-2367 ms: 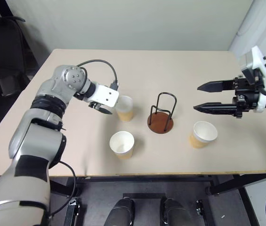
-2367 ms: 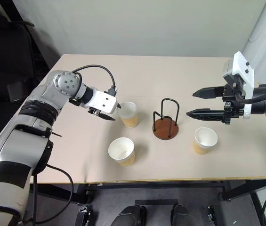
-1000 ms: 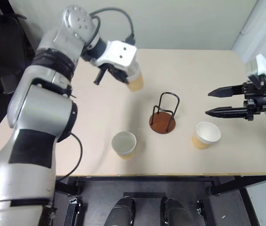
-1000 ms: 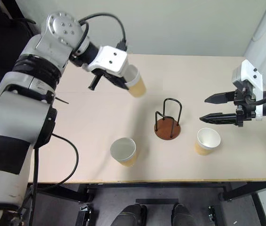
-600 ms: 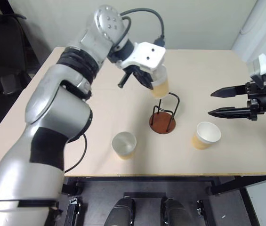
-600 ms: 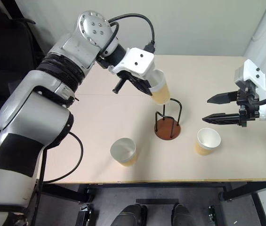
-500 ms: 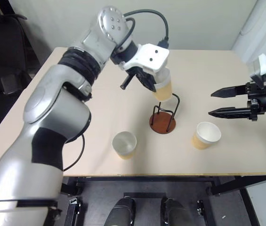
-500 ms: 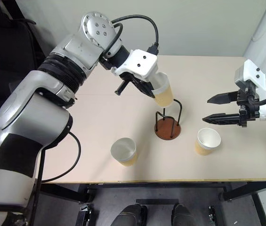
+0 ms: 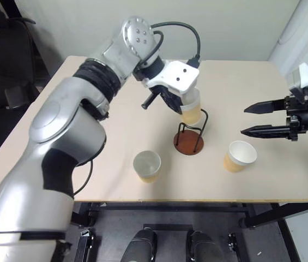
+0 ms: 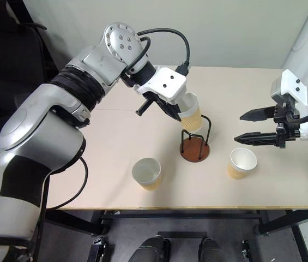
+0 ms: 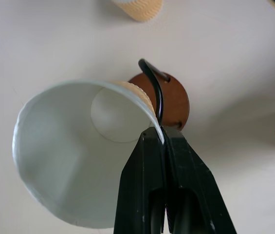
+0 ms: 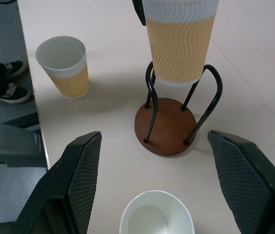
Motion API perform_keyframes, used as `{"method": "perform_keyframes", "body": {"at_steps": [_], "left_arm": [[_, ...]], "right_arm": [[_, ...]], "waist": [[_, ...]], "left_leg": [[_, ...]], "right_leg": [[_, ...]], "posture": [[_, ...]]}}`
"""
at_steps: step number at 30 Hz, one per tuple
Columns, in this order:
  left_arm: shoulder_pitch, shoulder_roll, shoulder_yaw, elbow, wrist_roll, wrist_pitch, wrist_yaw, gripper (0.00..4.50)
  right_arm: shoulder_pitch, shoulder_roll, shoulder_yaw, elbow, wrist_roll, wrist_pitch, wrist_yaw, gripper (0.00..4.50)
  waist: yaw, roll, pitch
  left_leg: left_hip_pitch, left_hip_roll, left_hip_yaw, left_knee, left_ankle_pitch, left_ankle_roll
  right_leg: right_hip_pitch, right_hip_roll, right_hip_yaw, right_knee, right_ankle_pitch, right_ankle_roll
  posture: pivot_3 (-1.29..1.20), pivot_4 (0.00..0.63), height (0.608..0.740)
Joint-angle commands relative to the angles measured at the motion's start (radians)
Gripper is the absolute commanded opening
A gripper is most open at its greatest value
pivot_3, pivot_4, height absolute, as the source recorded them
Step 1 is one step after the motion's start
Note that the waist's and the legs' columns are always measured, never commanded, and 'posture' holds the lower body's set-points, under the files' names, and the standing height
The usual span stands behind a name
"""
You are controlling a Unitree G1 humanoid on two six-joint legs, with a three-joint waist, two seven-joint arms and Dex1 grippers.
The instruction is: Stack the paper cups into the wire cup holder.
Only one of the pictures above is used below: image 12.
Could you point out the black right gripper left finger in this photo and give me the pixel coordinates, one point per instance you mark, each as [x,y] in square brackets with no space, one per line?
[61,185]

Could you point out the orange white ripple paper cup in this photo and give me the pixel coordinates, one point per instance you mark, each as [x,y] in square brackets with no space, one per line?
[179,44]
[66,70]
[156,214]

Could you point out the silver robot body part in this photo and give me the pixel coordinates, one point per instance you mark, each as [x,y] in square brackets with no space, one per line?
[10,143]

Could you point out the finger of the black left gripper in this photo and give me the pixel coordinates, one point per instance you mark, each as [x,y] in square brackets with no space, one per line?
[140,12]

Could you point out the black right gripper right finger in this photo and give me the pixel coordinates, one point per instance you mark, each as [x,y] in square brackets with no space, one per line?
[251,180]

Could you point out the black white sneaker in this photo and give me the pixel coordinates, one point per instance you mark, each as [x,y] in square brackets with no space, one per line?
[13,93]
[15,68]

